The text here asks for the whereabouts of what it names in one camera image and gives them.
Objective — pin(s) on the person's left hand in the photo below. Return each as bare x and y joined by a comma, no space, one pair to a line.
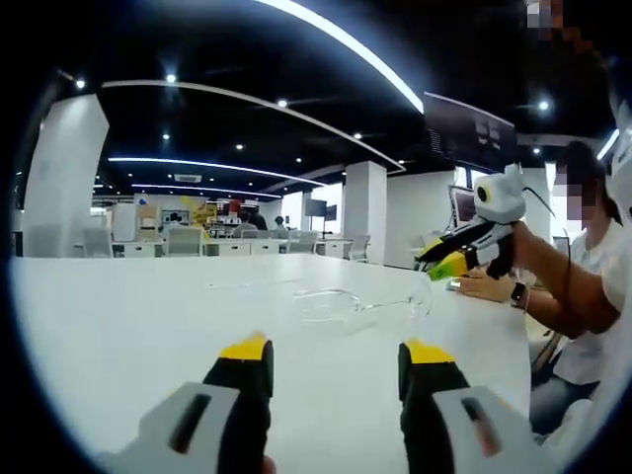
269,466

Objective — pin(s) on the white office chair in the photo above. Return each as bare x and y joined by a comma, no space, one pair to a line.
98,242
359,248
185,242

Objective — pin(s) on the long curved ceiling light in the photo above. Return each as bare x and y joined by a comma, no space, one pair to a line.
355,44

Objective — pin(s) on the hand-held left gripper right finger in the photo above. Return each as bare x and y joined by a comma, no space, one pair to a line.
444,419

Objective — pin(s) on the ceiling air vent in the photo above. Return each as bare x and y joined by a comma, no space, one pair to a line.
188,177

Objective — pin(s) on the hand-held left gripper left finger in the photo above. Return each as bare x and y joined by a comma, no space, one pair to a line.
197,419

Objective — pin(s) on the narrow white pillar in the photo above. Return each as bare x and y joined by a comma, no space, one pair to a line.
366,212

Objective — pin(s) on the monitor on stand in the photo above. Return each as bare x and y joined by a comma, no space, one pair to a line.
321,210

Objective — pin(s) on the row of white desks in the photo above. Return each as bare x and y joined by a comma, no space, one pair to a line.
237,246

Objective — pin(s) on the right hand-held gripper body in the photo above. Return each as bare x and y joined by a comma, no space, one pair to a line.
501,197

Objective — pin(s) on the small lit phone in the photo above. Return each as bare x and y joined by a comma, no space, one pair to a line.
452,286

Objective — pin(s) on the desk monitor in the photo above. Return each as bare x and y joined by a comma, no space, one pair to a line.
464,205

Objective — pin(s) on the yellow wall decoration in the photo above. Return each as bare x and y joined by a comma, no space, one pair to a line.
200,212

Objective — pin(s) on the person's white sleeve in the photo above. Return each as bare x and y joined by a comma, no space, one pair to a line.
621,276

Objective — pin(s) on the clear plastic bag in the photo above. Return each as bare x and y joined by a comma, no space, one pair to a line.
419,306

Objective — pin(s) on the large dark wall screen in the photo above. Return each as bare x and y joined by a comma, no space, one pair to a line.
464,128

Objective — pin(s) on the wide white pillar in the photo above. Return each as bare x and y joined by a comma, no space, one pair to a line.
64,187

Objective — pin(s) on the white table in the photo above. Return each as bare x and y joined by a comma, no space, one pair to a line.
148,316

